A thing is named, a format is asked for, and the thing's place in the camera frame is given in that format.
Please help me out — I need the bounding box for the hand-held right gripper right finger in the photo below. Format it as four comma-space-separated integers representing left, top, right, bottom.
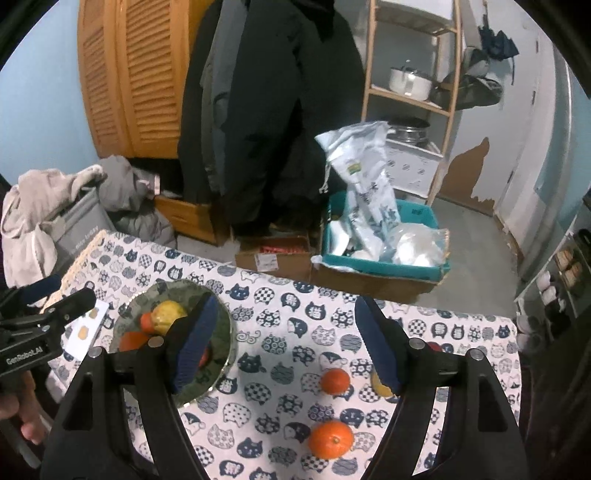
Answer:
354, 295, 530, 480

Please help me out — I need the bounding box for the grey metal pipe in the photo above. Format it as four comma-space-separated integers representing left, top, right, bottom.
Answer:
549, 46, 579, 232

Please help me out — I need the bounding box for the person's left hand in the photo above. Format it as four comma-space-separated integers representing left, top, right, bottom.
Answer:
0, 371, 47, 446

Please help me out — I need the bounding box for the wooden louvered wardrobe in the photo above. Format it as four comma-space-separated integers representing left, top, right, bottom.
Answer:
76, 0, 218, 160

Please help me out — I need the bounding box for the black hooded coat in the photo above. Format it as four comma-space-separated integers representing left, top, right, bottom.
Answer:
221, 0, 369, 232

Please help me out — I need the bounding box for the dark grey jacket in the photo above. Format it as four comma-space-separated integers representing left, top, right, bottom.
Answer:
177, 0, 251, 205

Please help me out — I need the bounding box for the white patterned storage box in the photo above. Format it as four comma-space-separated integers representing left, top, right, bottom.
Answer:
383, 138, 443, 200

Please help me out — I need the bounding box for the olive green hanging bag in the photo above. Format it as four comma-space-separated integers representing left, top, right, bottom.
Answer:
431, 46, 504, 112

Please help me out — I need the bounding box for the dark blue folded umbrella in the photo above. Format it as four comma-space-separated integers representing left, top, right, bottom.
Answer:
477, 24, 519, 87

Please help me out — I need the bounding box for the large cardboard box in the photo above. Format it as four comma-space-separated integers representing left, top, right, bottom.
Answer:
310, 254, 440, 306

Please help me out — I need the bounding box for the shoe rack with shoes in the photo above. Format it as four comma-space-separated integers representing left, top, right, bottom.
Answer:
515, 233, 591, 352

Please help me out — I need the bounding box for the wooden ladder shelf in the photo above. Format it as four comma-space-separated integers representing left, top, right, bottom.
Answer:
362, 0, 463, 207

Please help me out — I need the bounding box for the grey laundry bag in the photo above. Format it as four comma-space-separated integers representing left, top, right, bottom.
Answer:
48, 186, 116, 278

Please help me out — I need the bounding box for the white paper card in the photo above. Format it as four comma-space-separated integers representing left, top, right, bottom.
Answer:
62, 300, 110, 363

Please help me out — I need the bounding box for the beige garment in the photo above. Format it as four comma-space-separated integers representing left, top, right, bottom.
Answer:
0, 165, 110, 297

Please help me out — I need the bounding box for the grey padded garment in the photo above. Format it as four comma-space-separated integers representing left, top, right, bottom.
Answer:
99, 155, 179, 251

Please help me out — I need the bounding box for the small cardboard box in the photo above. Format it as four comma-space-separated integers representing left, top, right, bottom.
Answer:
234, 235, 313, 282

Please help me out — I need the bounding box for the cat print tablecloth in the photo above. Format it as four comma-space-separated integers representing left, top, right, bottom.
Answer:
46, 231, 523, 480

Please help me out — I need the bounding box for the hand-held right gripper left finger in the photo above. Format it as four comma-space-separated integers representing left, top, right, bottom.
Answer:
41, 294, 221, 480

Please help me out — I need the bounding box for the green glass plate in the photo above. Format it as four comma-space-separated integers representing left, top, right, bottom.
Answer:
111, 280, 238, 408

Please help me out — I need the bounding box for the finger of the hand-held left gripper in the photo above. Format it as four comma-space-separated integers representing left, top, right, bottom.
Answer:
9, 275, 64, 308
28, 288, 97, 331

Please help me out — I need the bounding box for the wide white plastic bin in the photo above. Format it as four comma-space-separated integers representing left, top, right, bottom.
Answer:
382, 0, 456, 22

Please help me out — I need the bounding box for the dark hanging garment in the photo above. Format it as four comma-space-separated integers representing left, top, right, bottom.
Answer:
521, 323, 591, 480

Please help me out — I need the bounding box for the white enamel pot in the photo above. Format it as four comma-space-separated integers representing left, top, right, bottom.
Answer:
388, 66, 435, 100

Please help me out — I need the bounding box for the wooden wardrobe drawer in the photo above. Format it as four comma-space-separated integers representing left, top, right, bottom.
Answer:
154, 196, 232, 246

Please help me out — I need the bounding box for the clear plastic bag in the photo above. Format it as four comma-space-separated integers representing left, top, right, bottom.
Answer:
380, 223, 451, 269

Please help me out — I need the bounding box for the pale blue door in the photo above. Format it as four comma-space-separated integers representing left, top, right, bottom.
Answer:
442, 0, 556, 219

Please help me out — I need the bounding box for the white rice bag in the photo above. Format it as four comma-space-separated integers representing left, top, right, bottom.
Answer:
315, 121, 400, 260

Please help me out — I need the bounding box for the teal plastic basket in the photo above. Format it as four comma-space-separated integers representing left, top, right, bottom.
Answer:
320, 191, 451, 282

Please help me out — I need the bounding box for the steel pot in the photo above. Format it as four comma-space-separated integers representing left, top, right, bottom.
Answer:
385, 119, 433, 144

